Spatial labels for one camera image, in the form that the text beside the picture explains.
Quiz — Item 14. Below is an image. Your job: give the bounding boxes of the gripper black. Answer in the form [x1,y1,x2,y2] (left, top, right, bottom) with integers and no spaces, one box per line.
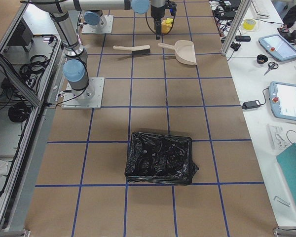
[154,20,162,40]

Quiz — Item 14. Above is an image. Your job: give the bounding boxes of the yellow sponge piece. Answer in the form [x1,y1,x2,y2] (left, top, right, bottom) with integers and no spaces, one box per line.
[161,18,174,35]

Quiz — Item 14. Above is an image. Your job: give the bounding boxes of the beige hand brush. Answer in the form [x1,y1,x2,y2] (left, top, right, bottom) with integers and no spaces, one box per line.
[113,45,150,55]

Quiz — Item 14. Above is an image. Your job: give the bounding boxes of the beige plastic dustpan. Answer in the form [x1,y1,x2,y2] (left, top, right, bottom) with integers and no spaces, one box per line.
[158,40,197,65]

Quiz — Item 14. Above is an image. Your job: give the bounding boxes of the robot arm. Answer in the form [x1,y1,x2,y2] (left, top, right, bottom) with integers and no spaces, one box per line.
[84,0,177,31]
[30,0,167,101]

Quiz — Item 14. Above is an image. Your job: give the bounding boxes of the black bag lined bin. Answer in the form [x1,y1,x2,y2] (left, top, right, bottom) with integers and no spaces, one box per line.
[124,132,199,185]

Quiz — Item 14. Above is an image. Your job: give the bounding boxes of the yellow tape roll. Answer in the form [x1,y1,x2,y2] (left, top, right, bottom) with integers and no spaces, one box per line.
[242,19,256,31]

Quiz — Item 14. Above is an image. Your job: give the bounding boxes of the small black bowl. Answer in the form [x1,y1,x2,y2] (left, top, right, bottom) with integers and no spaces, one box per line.
[256,54,268,64]

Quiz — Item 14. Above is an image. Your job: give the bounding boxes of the black power adapter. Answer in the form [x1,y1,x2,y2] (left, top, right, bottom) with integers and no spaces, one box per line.
[241,100,261,110]

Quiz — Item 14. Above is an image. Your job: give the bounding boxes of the upper teach pendant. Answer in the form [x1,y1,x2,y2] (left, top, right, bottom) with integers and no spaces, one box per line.
[259,34,296,62]

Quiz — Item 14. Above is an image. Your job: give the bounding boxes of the teach pendant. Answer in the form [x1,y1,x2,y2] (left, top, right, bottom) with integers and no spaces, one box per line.
[259,34,296,62]
[268,81,296,122]

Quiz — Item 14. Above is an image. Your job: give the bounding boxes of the black scissors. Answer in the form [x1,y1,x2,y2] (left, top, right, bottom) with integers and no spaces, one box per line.
[263,61,279,76]

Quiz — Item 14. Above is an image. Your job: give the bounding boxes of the lower teach pendant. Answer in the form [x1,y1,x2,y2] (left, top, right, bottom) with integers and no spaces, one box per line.
[268,81,296,122]

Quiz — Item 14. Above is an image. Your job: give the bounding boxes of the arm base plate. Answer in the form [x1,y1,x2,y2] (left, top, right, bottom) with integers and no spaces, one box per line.
[82,14,114,35]
[61,77,105,109]

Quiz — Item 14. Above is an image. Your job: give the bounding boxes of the aluminium frame post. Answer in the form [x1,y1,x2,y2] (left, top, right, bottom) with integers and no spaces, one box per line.
[221,0,251,56]

